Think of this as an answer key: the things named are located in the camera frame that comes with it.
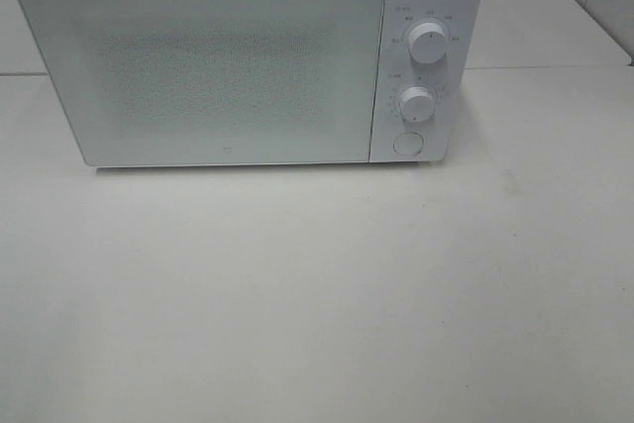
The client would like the white microwave door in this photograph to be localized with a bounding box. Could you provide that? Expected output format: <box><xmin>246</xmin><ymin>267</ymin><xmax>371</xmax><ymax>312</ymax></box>
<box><xmin>19</xmin><ymin>0</ymin><xmax>382</xmax><ymax>167</ymax></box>

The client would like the white microwave knob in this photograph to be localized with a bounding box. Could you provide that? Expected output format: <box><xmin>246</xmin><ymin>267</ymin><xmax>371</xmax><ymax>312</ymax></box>
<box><xmin>399</xmin><ymin>86</ymin><xmax>437</xmax><ymax>123</ymax></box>
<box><xmin>406</xmin><ymin>19</ymin><xmax>449</xmax><ymax>64</ymax></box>

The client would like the white microwave oven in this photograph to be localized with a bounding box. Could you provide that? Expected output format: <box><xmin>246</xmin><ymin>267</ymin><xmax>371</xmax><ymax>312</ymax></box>
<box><xmin>18</xmin><ymin>0</ymin><xmax>480</xmax><ymax>167</ymax></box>

